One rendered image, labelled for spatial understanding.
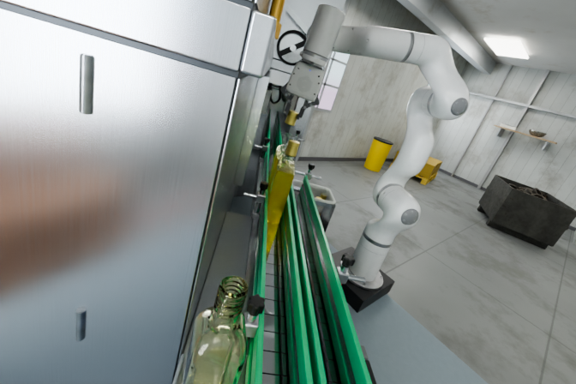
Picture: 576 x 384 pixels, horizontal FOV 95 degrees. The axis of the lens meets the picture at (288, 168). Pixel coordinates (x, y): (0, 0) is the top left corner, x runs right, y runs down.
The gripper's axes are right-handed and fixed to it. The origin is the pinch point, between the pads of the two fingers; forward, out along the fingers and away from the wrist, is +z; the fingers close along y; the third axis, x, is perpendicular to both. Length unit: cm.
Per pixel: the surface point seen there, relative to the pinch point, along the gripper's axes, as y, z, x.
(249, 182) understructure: -16, 80, 100
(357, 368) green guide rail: 25, 25, -59
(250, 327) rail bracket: 7, 25, -59
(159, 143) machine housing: -12, -1, -61
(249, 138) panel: -9.3, 10.1, -13.7
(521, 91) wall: 521, -156, 675
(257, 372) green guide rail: 9, 25, -65
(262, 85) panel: -10.5, -5.5, -13.4
